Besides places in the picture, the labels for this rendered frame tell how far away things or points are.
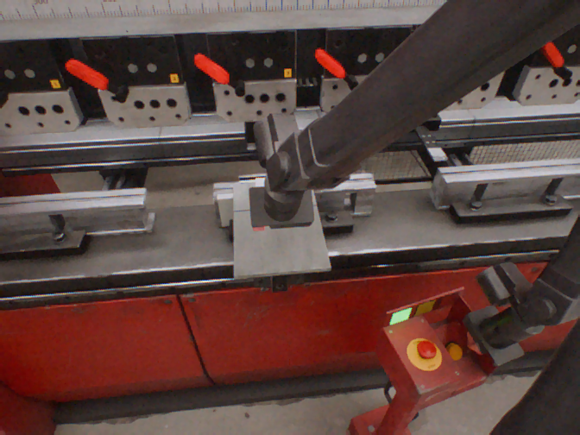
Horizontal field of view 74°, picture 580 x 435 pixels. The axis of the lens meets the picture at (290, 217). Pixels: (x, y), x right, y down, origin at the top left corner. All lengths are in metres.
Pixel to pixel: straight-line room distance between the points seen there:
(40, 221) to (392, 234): 0.83
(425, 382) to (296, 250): 0.38
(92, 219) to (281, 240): 0.47
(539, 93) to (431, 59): 0.66
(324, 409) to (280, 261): 1.01
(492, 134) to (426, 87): 1.04
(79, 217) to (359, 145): 0.77
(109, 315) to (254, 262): 0.49
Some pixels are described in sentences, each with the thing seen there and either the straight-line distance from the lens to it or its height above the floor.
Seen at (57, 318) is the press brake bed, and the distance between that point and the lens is 1.15.
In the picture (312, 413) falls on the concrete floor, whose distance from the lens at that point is 1.65.
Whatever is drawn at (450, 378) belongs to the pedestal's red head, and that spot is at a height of 0.78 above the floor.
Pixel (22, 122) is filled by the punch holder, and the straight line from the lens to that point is 0.87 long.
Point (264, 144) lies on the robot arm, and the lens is 0.54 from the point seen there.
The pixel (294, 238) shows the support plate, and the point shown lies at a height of 1.00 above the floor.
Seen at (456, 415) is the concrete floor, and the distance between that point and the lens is 1.77.
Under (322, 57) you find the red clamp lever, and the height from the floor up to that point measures 1.31.
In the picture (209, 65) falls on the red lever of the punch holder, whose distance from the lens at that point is 0.69.
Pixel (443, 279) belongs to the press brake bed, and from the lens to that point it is 1.11.
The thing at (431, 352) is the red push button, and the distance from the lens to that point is 0.89.
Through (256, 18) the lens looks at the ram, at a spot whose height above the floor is 1.36.
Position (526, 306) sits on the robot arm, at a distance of 0.73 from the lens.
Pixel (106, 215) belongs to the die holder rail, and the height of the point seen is 0.94.
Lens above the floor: 1.57
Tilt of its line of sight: 45 degrees down
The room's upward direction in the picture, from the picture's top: straight up
